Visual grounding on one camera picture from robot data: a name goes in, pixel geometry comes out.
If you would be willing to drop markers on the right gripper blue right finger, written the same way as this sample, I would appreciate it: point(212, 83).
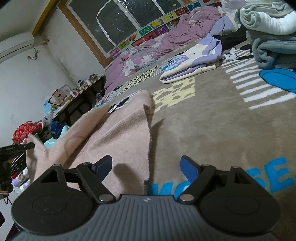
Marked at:
point(203, 179)

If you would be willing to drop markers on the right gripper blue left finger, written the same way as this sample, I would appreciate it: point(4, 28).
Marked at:
point(89, 178)

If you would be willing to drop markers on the pink fleece garment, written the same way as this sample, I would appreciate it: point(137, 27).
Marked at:
point(125, 135)

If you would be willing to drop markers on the folded teal cartoon garment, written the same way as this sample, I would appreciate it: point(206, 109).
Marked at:
point(53, 141)

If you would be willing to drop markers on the grey Mickey Mouse blanket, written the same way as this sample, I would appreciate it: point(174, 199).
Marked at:
point(224, 117)

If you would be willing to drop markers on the cluttered dark desk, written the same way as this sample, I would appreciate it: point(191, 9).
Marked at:
point(73, 109)

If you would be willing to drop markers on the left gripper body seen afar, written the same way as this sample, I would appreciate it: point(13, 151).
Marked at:
point(11, 158)

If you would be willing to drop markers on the folded lilac white garment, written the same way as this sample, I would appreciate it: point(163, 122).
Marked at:
point(202, 57)

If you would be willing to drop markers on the folded grey blue towel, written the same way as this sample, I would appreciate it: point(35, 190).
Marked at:
point(272, 51)

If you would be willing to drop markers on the purple floral quilt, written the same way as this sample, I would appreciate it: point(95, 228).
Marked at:
point(191, 26)

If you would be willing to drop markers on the colourful alphabet foam strip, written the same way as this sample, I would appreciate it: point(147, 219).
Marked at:
point(160, 26)

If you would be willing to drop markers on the folded grey white garment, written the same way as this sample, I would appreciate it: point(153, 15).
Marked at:
point(271, 17)

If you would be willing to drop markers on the white wall air conditioner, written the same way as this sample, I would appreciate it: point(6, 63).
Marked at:
point(15, 45)

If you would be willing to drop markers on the window with wooden frame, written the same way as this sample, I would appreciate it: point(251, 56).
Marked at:
point(104, 24)

